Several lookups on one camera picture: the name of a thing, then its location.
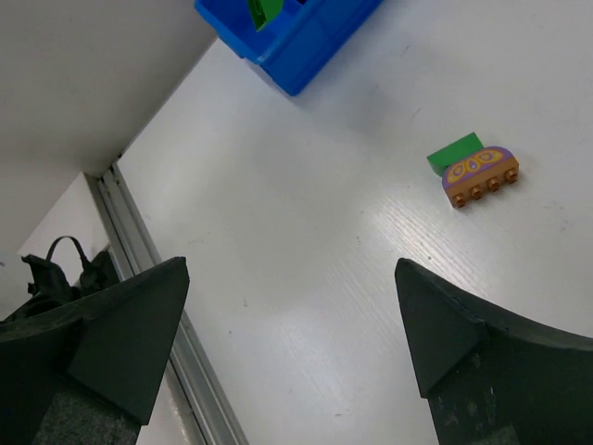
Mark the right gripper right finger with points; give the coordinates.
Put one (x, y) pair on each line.
(492, 376)

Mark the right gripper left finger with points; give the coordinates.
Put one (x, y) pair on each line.
(76, 374)

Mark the pink orange lego piece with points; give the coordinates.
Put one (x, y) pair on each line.
(485, 171)

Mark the green lego block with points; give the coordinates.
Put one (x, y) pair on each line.
(262, 12)
(444, 157)

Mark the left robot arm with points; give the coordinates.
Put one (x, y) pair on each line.
(46, 287)

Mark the blue compartment bin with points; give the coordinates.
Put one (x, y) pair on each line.
(297, 44)

